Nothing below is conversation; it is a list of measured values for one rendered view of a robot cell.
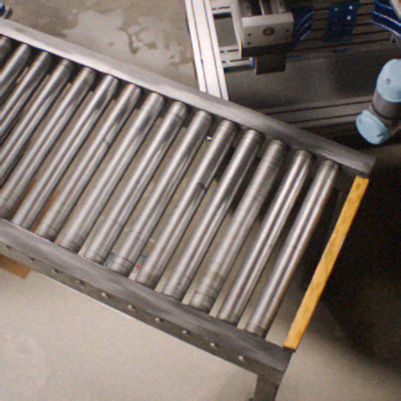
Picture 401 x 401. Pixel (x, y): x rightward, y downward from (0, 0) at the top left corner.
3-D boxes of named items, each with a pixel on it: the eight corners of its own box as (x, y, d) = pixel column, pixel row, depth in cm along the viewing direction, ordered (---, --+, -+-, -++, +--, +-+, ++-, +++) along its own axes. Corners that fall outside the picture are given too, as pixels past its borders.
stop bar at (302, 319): (369, 183, 161) (371, 179, 160) (295, 354, 145) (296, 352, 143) (355, 177, 162) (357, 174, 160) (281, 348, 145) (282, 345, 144)
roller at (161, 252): (230, 130, 176) (245, 128, 172) (140, 295, 158) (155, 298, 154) (218, 116, 173) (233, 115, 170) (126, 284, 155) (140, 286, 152)
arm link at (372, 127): (386, 132, 140) (378, 154, 147) (421, 101, 143) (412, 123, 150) (356, 107, 142) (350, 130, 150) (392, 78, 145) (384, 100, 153)
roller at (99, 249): (193, 113, 178) (191, 101, 173) (100, 276, 159) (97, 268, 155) (174, 106, 179) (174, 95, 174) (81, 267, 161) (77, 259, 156)
